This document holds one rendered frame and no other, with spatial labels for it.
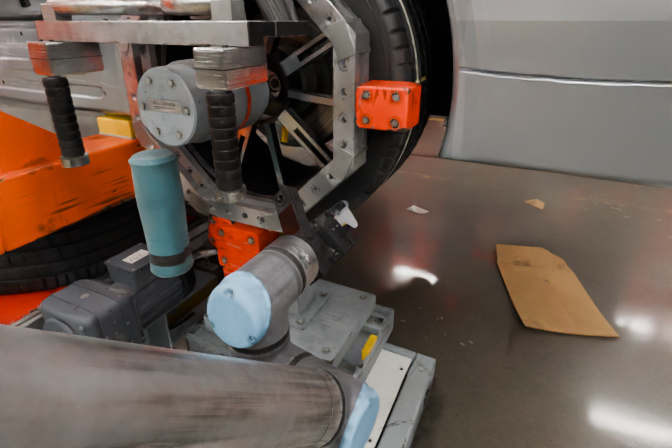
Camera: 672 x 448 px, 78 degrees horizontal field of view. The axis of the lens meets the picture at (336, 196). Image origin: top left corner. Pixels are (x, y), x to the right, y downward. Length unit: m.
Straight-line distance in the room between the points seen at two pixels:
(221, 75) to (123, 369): 0.35
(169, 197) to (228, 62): 0.40
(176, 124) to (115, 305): 0.49
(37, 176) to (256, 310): 0.71
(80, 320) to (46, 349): 0.77
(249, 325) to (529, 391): 1.02
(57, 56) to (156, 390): 0.60
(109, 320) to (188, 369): 0.72
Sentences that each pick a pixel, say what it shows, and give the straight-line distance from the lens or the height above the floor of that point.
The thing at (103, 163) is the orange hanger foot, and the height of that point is 0.65.
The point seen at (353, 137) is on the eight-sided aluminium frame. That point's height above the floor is 0.80.
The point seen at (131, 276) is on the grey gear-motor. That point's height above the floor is 0.41.
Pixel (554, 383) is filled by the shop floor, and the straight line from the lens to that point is 1.48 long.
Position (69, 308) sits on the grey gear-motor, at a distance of 1.10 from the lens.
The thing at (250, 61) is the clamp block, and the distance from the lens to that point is 0.58.
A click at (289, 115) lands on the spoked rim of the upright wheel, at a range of 0.89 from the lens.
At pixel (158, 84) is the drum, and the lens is 0.73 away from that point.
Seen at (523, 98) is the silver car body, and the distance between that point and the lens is 0.76.
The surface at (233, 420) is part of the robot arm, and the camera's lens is 0.38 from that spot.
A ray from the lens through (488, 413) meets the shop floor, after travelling 1.33.
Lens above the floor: 0.98
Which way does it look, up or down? 23 degrees down
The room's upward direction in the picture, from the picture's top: straight up
